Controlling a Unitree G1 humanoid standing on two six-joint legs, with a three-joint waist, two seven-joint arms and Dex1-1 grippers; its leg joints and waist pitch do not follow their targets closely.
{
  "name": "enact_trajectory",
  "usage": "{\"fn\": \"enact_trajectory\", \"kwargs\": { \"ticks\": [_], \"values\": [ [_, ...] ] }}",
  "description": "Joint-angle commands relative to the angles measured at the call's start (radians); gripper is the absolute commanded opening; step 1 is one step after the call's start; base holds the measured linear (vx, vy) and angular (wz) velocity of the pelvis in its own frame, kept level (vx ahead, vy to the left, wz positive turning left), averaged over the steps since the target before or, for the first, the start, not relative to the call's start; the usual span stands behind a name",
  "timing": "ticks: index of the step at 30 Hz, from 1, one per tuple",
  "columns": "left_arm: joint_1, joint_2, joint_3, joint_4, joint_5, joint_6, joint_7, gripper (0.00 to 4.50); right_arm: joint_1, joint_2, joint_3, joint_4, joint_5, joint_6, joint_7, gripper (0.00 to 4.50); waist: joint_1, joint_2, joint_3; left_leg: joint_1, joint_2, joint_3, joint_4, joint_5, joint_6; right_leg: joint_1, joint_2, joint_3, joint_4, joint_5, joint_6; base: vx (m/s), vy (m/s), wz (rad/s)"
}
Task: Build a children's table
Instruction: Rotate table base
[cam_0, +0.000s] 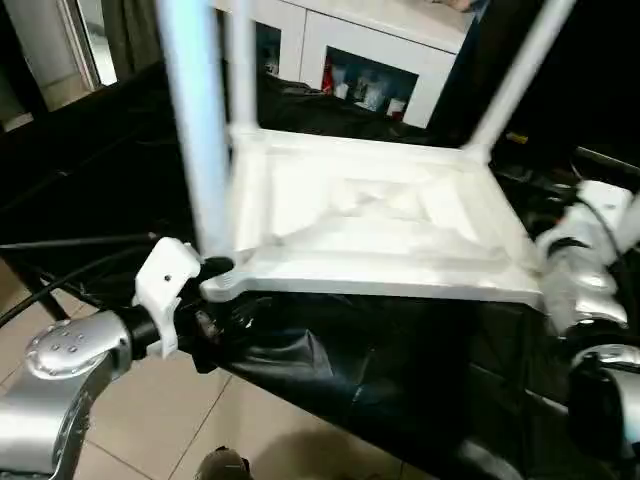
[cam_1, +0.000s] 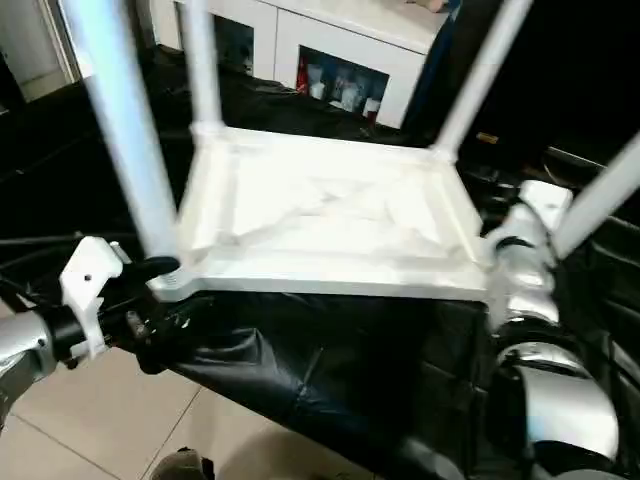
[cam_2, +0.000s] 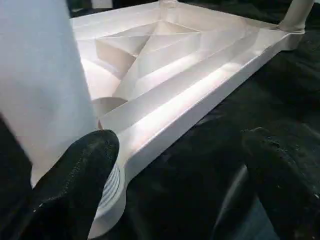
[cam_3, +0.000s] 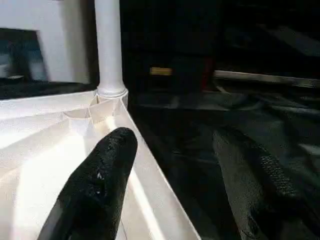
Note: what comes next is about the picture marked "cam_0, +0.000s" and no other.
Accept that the white plastic table top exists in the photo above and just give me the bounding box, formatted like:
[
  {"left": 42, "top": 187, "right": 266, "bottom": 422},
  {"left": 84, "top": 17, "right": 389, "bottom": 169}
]
[{"left": 198, "top": 128, "right": 547, "bottom": 312}]

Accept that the black mat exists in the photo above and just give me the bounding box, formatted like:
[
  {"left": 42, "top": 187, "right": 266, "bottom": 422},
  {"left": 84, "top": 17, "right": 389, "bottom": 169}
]
[{"left": 0, "top": 62, "right": 640, "bottom": 480}]

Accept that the black stand foot bar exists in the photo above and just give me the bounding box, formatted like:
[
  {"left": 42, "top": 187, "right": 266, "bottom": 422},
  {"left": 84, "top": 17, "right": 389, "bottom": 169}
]
[{"left": 0, "top": 246, "right": 70, "bottom": 322}]

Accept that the grey curtain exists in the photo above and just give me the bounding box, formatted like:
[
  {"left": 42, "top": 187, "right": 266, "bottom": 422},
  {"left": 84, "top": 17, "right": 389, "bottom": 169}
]
[{"left": 103, "top": 0, "right": 167, "bottom": 77}]

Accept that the white cabinet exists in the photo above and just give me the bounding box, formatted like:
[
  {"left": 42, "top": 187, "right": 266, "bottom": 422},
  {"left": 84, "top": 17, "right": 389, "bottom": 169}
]
[{"left": 213, "top": 0, "right": 477, "bottom": 132}]

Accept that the black box with gold label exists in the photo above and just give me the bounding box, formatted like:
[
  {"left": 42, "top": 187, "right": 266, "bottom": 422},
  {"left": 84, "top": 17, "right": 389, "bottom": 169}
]
[{"left": 438, "top": 0, "right": 640, "bottom": 152}]

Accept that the black rod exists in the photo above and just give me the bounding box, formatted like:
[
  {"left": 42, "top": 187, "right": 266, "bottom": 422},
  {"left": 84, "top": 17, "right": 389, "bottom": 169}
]
[{"left": 573, "top": 146, "right": 640, "bottom": 177}]

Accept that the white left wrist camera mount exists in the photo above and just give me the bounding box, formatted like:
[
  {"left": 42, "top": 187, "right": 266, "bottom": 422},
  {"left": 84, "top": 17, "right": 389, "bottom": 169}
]
[{"left": 133, "top": 236, "right": 207, "bottom": 360}]

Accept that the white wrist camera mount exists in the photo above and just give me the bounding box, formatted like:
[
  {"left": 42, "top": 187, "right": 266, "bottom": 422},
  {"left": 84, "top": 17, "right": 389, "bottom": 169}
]
[
  {"left": 133, "top": 236, "right": 207, "bottom": 360},
  {"left": 536, "top": 178, "right": 635, "bottom": 270}
]

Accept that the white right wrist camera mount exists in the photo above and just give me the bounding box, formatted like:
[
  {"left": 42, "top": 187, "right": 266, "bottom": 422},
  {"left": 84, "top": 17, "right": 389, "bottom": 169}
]
[{"left": 536, "top": 178, "right": 635, "bottom": 270}]

